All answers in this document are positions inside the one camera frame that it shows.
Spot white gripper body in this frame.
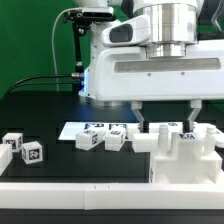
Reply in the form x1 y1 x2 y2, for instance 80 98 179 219
88 41 224 101

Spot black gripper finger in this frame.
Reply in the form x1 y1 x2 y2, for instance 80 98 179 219
182 100 202 133
131 101 149 133

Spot white chair seat with pegs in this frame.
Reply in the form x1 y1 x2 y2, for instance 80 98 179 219
149 125 224 184

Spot white tagged cube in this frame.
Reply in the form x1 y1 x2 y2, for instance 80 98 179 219
22 141 43 164
2 133 23 152

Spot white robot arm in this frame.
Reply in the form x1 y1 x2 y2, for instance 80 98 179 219
84 0 224 124

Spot white block chair part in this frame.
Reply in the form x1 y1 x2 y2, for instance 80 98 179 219
127 123 158 153

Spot white marker sheet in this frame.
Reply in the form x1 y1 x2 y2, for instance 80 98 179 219
59 122 140 141

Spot white chair back frame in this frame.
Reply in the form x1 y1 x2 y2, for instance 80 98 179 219
168 122 224 148

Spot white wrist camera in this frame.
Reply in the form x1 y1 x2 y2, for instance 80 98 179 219
102 15 150 47

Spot black camera on stand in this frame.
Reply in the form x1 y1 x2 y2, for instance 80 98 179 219
63 7 116 78

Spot white thin cable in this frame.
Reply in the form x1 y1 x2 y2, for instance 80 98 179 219
50 7 78 92

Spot black cables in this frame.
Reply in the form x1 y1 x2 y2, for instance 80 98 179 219
5 73 84 95

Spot white left border rail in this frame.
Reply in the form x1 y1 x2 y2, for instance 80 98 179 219
0 144 12 176

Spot white border rail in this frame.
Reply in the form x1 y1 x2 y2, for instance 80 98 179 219
0 144 12 176
0 182 224 210

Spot white front border rail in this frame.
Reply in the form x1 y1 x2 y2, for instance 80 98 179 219
0 182 224 210

